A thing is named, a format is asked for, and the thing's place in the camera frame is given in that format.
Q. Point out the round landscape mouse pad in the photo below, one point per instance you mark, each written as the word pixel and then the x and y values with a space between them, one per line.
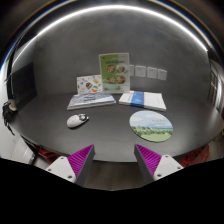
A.
pixel 151 126

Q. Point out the grey patterned book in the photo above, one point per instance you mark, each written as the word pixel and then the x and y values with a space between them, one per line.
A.
pixel 90 100

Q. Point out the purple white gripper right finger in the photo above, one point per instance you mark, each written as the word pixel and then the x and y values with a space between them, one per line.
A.
pixel 154 166

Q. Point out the green food poster stand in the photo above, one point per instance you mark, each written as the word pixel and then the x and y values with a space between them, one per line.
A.
pixel 115 72

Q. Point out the white colourful sticker card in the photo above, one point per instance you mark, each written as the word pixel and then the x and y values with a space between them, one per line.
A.
pixel 89 84

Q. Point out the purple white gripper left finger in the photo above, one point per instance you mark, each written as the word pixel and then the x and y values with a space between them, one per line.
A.
pixel 75 167

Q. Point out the white wall socket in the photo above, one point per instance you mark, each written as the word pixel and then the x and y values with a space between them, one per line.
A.
pixel 140 71
pixel 131 69
pixel 162 74
pixel 151 72

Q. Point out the white computer mouse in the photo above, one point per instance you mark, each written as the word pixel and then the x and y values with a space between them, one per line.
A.
pixel 77 120

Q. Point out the black monitor screen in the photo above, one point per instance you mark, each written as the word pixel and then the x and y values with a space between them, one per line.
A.
pixel 23 86

